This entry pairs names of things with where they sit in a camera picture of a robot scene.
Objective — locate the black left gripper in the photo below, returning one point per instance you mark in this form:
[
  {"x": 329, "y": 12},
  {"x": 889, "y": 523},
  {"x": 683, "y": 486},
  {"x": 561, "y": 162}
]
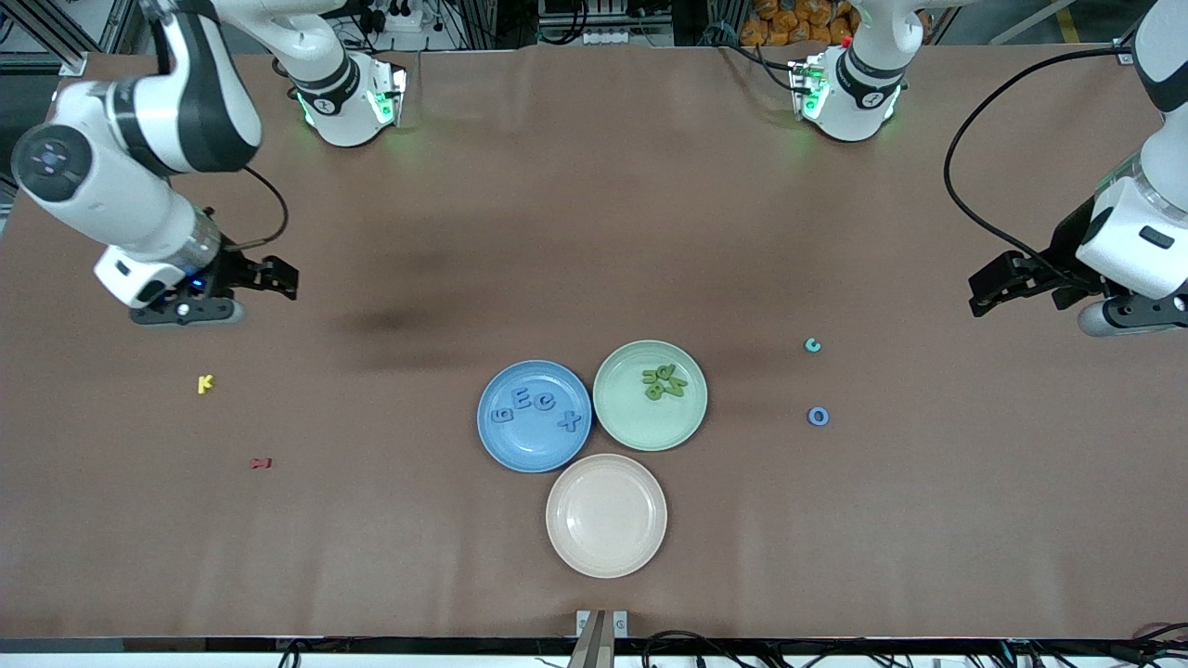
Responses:
[{"x": 1065, "y": 254}]

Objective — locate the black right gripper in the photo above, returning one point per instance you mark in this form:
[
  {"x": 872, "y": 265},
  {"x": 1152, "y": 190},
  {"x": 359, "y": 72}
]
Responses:
[{"x": 234, "y": 270}]

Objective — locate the blue foam letter O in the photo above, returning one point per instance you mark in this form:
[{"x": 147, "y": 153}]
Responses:
[{"x": 810, "y": 416}]

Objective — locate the blue foam number 6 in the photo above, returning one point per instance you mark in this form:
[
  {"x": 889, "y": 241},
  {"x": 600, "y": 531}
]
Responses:
[{"x": 497, "y": 416}]

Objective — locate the blue foam letter E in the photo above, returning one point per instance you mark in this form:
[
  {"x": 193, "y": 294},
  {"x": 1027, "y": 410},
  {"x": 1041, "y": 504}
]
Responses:
[{"x": 524, "y": 400}]

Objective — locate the blue foam letter C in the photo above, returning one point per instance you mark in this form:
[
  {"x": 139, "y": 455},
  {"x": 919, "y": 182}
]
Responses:
[{"x": 540, "y": 403}]

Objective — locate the blue foam letter X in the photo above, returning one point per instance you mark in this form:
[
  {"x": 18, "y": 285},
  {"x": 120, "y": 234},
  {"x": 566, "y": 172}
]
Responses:
[{"x": 572, "y": 421}]

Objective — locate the green foam letter M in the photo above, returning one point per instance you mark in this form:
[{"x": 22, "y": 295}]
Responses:
[{"x": 678, "y": 385}]

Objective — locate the green foam letter B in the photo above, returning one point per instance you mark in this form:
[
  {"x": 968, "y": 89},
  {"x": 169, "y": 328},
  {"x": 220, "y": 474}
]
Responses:
[{"x": 654, "y": 391}]

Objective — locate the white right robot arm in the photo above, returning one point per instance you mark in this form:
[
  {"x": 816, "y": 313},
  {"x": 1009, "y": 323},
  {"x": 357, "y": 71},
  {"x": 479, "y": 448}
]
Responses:
[{"x": 111, "y": 204}]

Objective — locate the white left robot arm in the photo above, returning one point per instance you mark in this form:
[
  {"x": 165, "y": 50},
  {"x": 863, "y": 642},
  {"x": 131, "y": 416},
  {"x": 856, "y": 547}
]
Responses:
[{"x": 1137, "y": 241}]

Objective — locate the yellow foam letter K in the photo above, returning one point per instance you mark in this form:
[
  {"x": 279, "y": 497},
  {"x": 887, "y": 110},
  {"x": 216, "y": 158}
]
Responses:
[{"x": 205, "y": 383}]

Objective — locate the white power strip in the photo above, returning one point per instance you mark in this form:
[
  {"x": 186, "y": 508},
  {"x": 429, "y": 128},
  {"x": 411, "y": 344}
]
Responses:
[
  {"x": 613, "y": 36},
  {"x": 399, "y": 19}
]

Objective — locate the blue plate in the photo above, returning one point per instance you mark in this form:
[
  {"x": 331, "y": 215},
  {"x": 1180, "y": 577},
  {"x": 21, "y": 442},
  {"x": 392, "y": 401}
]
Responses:
[{"x": 520, "y": 445}]

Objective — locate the bag of oranges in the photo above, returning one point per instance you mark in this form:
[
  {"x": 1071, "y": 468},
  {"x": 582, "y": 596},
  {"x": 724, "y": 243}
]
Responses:
[{"x": 789, "y": 23}]

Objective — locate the green plate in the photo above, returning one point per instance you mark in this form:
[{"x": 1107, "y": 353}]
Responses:
[{"x": 650, "y": 417}]

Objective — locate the beige plate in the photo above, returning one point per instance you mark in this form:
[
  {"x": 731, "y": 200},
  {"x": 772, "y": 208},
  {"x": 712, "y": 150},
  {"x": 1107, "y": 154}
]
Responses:
[{"x": 605, "y": 515}]

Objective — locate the aluminium frame profile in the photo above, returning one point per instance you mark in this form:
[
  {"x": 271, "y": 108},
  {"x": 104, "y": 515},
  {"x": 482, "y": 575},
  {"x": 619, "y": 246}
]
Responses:
[{"x": 72, "y": 65}]

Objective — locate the metal table edge bracket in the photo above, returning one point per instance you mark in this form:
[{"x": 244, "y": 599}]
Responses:
[{"x": 594, "y": 640}]

